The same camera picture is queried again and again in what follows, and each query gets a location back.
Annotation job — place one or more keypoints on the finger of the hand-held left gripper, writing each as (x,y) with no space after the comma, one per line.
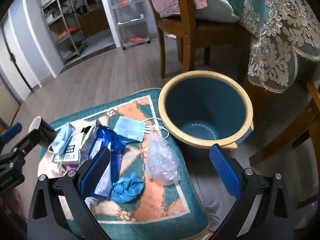
(11,131)
(25,141)

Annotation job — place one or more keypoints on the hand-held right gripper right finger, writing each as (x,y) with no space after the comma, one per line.
(225,172)

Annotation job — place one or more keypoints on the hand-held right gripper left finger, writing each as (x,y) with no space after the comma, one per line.
(96,172)

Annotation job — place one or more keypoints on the white tape roll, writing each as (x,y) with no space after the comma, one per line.
(46,132)

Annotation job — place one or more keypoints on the blue white plastic wrapper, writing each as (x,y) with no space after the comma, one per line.
(116,155)

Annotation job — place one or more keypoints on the white cardboard box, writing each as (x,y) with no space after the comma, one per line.
(72,152)

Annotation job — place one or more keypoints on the silver foil packet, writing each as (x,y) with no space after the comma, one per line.
(91,140)

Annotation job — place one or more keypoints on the blue glove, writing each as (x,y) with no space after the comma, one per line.
(127,187)

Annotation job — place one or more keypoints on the blue face mask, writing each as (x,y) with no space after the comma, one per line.
(128,128)
(63,136)

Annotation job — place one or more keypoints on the clear plastic bag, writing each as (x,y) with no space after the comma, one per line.
(162,160)

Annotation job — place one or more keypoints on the blue bin with yellow rim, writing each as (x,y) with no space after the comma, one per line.
(205,110)

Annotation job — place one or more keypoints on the purple red packet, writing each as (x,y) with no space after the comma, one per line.
(70,167)

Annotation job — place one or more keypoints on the crumpled white tissue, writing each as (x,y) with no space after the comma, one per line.
(92,201)

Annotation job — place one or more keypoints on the grey cloth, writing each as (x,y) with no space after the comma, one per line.
(214,212)

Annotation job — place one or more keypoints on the white door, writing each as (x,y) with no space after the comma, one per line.
(12,67)

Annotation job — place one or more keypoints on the teal orange patterned mat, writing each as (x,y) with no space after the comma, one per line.
(160,205)

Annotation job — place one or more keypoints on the wooden chair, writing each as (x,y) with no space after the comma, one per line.
(315,110)
(185,30)

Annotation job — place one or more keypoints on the grey metal shelf rack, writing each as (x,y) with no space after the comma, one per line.
(65,30)

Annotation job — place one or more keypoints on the wooden cabinet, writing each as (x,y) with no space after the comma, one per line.
(92,25)

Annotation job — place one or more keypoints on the small white object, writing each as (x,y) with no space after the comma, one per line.
(171,36)

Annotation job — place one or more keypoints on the teal tablecloth with lace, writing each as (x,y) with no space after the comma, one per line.
(275,30)

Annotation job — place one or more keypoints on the white plastic shelf rack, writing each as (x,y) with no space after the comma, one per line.
(130,17)

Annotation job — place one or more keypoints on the pink cushion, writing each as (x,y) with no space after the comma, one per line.
(166,0)

